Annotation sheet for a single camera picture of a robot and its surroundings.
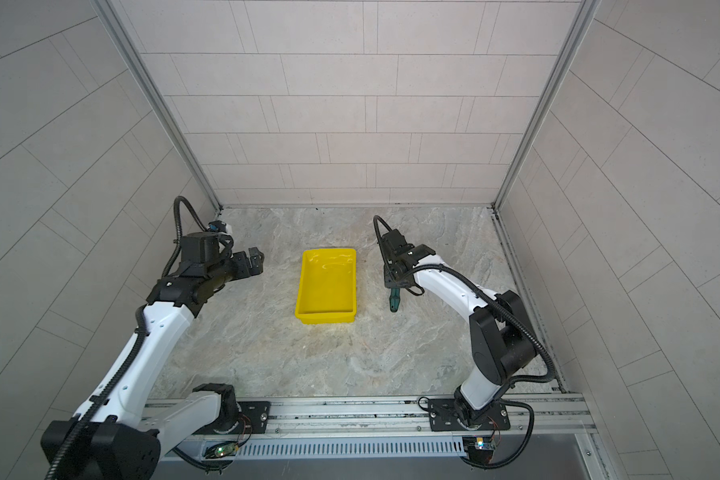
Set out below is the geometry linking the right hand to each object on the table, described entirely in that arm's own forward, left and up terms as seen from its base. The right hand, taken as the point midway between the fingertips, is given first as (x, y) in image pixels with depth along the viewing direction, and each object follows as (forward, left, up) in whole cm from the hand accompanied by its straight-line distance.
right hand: (393, 279), depth 88 cm
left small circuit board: (-38, +41, -4) cm, 56 cm away
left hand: (+2, +37, +15) cm, 40 cm away
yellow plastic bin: (0, +21, -5) cm, 21 cm away
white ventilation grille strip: (-39, +14, -8) cm, 42 cm away
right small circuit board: (-41, -16, -9) cm, 45 cm away
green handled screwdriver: (-7, +1, +1) cm, 7 cm away
